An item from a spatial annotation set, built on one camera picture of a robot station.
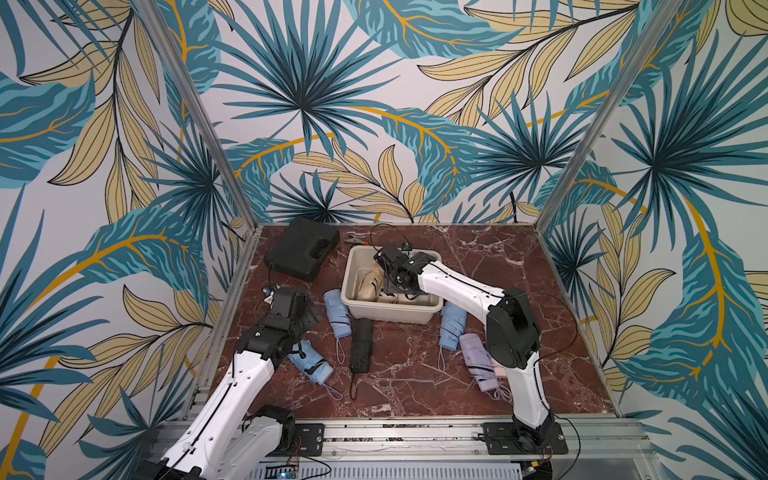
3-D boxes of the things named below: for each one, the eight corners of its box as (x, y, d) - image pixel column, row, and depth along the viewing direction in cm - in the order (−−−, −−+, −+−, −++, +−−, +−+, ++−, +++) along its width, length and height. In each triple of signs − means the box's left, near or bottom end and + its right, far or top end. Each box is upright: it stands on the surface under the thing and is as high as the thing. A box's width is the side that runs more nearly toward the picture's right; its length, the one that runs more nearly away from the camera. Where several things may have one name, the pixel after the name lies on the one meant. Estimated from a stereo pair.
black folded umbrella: (349, 372, 85) (348, 369, 83) (352, 322, 95) (352, 318, 93) (371, 372, 85) (370, 369, 83) (372, 322, 95) (372, 318, 93)
